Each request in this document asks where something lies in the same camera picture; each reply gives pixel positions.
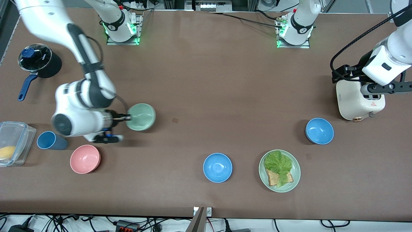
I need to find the green bowl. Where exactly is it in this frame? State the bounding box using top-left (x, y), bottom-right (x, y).
top-left (126, 103), bottom-right (156, 131)

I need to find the blue bowl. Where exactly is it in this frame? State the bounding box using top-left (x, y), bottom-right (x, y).
top-left (305, 118), bottom-right (334, 145)
top-left (203, 153), bottom-right (233, 183)

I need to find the pink bowl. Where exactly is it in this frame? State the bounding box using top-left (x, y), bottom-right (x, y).
top-left (70, 145), bottom-right (101, 174)

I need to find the white toaster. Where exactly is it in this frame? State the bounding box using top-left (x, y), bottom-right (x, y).
top-left (336, 79), bottom-right (386, 122)

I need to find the blue cup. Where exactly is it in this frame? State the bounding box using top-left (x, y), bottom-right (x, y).
top-left (37, 131), bottom-right (68, 151)

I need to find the clear plastic container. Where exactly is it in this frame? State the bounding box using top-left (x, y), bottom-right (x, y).
top-left (0, 121), bottom-right (37, 167)

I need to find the glass lid with blue knob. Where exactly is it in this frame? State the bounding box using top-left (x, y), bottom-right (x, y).
top-left (18, 43), bottom-right (52, 72)

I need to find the black and red power strip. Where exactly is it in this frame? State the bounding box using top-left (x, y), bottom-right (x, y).
top-left (116, 220), bottom-right (140, 232)

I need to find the green lettuce leaf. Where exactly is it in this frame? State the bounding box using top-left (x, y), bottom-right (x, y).
top-left (264, 150), bottom-right (293, 189)

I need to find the yellow lemon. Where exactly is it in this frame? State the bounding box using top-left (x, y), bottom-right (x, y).
top-left (0, 146), bottom-right (16, 160)

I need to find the green plate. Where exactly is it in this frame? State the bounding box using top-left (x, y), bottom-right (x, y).
top-left (258, 150), bottom-right (301, 193)

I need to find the brown bread slice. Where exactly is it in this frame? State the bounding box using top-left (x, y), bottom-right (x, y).
top-left (266, 168), bottom-right (294, 187)

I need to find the grey metal pole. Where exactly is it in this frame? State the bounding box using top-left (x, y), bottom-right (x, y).
top-left (186, 207), bottom-right (205, 232)

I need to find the grey electronics box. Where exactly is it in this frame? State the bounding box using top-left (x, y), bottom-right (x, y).
top-left (185, 0), bottom-right (234, 12)

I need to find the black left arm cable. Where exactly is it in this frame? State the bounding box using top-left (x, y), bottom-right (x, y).
top-left (330, 3), bottom-right (412, 80)

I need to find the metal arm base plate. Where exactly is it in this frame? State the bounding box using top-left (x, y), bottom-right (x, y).
top-left (106, 13), bottom-right (144, 45)
top-left (276, 16), bottom-right (311, 49)

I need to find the black pot with blue handle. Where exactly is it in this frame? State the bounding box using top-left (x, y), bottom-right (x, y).
top-left (18, 43), bottom-right (62, 101)

